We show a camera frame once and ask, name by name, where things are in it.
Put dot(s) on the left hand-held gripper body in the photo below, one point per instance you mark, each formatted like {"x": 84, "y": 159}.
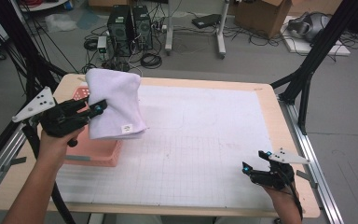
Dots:
{"x": 60, "y": 119}

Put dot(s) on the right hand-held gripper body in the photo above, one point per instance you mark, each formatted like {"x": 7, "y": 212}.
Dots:
{"x": 276, "y": 179}

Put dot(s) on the lilac printed towel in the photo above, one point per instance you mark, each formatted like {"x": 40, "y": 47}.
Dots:
{"x": 115, "y": 99}

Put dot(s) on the pink plastic basket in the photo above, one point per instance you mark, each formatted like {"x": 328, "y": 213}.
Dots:
{"x": 99, "y": 152}

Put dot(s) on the person's right hand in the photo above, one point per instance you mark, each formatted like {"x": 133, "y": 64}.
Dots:
{"x": 281, "y": 200}

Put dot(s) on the person's left hand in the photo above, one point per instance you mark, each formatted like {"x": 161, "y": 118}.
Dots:
{"x": 54, "y": 147}

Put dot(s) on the small white box device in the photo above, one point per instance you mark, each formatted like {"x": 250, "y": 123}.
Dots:
{"x": 102, "y": 43}

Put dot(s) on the black computer tower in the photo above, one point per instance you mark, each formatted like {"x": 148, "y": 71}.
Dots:
{"x": 143, "y": 28}
{"x": 119, "y": 31}

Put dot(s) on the clear plastic bag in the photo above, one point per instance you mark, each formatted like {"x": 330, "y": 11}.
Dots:
{"x": 59, "y": 22}

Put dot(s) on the teal sheet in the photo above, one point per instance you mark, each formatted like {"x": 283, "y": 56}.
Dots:
{"x": 88, "y": 19}

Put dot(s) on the closed cardboard box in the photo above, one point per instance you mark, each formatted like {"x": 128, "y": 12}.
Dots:
{"x": 317, "y": 5}
{"x": 105, "y": 3}

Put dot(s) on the round white table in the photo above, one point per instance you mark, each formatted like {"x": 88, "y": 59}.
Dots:
{"x": 43, "y": 6}

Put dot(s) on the white metal stand leg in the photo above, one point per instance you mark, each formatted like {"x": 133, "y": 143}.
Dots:
{"x": 221, "y": 34}
{"x": 168, "y": 31}

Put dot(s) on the white floor board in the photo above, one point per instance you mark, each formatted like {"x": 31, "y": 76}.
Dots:
{"x": 304, "y": 48}

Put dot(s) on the open cardboard box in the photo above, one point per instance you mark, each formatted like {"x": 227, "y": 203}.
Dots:
{"x": 261, "y": 15}

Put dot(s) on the grey round appliance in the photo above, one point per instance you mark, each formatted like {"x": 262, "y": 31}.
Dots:
{"x": 313, "y": 25}

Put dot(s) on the black flat device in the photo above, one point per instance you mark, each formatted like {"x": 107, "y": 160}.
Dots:
{"x": 206, "y": 21}

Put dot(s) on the grey metal bracket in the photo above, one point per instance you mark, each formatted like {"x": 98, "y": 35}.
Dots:
{"x": 306, "y": 175}
{"x": 18, "y": 160}

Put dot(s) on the black metal frame strut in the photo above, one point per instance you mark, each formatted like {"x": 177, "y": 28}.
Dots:
{"x": 326, "y": 40}
{"x": 24, "y": 46}

